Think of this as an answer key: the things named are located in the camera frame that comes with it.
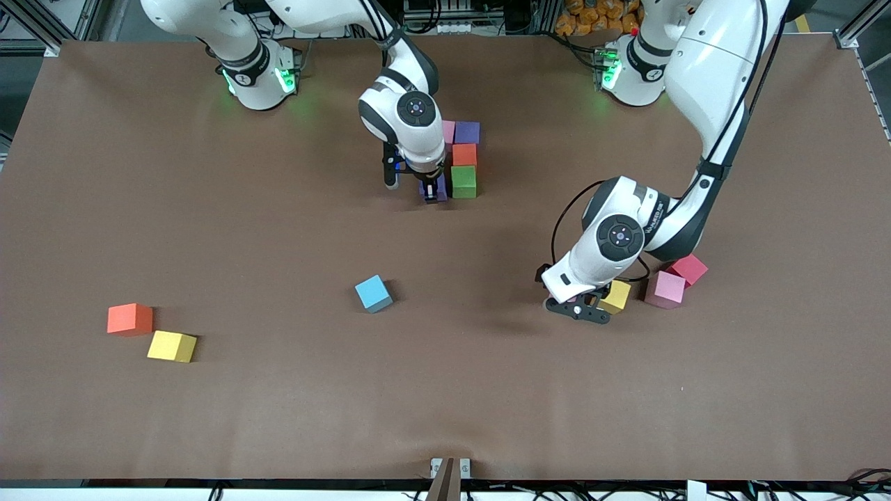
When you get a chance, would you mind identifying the large table cover sheet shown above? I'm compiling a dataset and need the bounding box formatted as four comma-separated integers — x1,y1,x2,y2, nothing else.
0,35,891,482

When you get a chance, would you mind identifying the red foam block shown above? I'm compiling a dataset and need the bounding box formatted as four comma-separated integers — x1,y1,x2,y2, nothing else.
667,251,709,287

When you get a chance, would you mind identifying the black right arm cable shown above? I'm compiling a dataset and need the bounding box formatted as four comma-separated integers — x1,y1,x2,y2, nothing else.
352,0,401,49

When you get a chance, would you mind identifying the yellow foam block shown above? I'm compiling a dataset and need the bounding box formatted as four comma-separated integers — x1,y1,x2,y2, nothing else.
600,280,632,315
147,331,198,364

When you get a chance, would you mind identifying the bag of orange items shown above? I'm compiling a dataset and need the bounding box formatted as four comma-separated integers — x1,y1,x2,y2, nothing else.
555,0,641,37

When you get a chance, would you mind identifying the green foam block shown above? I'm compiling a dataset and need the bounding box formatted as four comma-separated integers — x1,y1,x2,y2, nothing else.
450,166,478,200

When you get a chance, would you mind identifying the white electronics box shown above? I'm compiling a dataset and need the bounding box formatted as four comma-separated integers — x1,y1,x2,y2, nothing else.
402,0,481,35

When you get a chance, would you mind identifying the metal edge bracket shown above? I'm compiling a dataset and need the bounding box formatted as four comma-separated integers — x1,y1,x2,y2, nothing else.
426,457,472,501

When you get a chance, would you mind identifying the blue foam block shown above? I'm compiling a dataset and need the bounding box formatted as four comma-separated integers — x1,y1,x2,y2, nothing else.
354,275,394,314

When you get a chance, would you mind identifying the aluminium frame rail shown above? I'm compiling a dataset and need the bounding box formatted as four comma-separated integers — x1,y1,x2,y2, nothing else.
0,0,105,58

